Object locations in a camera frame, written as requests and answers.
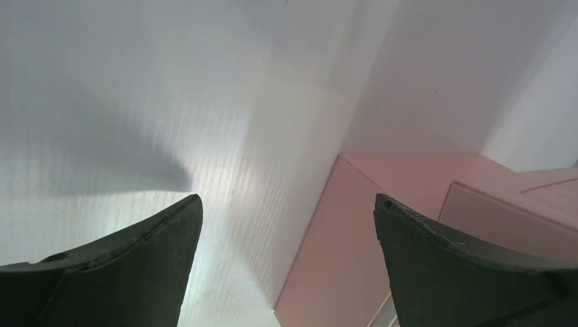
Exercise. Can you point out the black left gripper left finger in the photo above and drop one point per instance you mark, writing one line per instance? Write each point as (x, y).
(136, 276)

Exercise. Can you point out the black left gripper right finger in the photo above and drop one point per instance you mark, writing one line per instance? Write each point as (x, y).
(440, 276)

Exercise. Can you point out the pink jewelry box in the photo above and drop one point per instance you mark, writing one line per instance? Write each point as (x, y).
(339, 275)

